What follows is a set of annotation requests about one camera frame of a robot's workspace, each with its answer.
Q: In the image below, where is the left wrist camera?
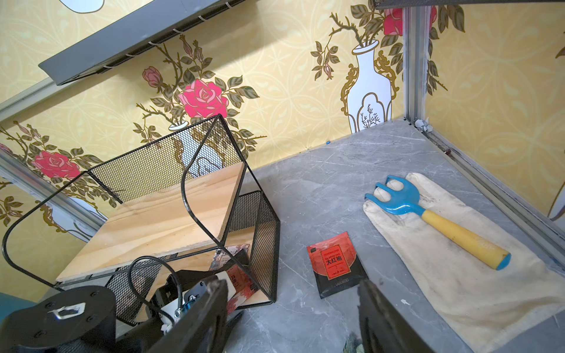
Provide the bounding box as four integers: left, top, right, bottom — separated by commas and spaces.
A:
154, 277, 213, 335

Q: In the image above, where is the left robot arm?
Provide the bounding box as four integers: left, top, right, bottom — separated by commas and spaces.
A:
1, 285, 141, 352

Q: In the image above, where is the blue cylindrical vase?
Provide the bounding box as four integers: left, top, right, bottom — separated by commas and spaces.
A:
0, 293, 36, 323

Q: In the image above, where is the grey wall tray shelf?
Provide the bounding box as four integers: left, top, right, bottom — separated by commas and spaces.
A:
39, 0, 240, 86

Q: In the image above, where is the beige cloth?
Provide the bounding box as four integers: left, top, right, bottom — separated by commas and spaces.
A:
363, 173, 564, 352

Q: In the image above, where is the red floral tea bag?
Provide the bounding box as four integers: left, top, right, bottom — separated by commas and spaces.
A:
227, 265, 257, 315

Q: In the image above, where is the black wire two-tier shelf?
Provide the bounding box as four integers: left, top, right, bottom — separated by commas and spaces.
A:
1, 116, 280, 325

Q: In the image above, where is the pale illustrated tea bag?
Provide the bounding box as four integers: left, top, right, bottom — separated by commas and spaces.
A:
208, 244, 249, 274

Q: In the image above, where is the blue yellow hand rake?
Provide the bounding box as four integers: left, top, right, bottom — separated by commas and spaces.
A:
364, 175, 511, 271

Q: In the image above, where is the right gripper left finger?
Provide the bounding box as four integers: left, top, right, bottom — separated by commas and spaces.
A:
150, 277, 228, 353

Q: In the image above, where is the green tea bag top shelf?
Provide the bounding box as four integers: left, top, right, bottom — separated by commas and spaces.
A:
342, 332, 365, 353

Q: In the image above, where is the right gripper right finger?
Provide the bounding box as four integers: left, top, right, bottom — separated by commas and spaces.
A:
358, 279, 433, 353

